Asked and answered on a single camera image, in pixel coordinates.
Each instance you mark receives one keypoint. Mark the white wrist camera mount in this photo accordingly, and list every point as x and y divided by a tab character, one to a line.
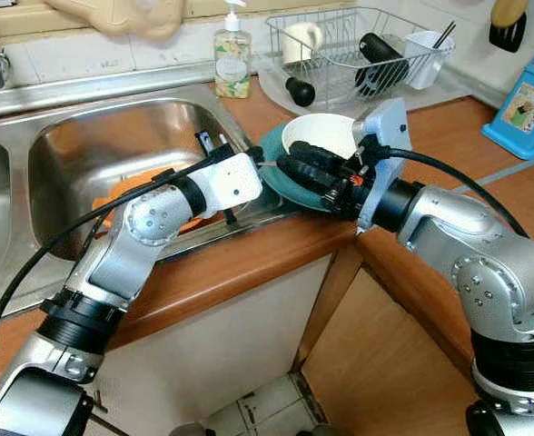
235	182
385	127

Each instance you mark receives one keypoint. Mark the blue utensil box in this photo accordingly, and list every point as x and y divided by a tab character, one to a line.
526	109

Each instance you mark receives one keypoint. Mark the dish soap pump bottle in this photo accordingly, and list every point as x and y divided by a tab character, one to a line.
232	59

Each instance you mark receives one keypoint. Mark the white cabinet panel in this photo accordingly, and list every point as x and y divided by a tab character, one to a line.
222	336

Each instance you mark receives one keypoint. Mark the white bowl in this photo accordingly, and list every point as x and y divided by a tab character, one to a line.
321	132

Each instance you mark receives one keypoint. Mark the teal plate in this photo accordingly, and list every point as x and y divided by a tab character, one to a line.
308	202

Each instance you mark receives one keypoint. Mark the black bottle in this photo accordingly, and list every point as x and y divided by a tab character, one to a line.
380	59

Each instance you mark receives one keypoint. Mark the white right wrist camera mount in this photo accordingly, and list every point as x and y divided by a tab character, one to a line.
385	127

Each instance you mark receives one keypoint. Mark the brown wooden cabinet panel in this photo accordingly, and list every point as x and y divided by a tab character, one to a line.
385	363

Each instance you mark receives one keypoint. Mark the dark chopstick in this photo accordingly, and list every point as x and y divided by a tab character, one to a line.
444	34

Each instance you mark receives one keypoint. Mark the white mug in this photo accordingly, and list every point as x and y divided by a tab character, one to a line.
301	41

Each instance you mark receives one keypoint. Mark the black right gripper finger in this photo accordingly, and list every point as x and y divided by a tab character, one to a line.
317	154

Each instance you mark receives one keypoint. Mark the wooden black dish brush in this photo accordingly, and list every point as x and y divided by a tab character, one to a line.
508	23

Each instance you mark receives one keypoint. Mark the orange plastic bowl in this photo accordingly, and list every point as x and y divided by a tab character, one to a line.
122	188

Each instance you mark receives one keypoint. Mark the grey right robot foot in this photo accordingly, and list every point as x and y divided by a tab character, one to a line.
317	431

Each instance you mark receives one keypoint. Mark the beige cloth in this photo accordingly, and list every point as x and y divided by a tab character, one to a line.
113	14

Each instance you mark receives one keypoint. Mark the translucent drain tray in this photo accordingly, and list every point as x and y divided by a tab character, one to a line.
385	107

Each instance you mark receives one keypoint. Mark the white utensil cup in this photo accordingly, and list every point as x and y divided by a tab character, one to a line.
426	56

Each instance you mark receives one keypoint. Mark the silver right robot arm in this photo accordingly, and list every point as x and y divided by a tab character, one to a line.
494	272

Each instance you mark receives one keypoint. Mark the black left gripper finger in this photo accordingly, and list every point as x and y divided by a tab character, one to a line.
303	174

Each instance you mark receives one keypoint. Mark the stainless steel double sink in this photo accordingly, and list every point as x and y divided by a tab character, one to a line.
94	136

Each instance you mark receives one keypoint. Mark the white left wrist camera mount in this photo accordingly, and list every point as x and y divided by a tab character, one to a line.
235	182

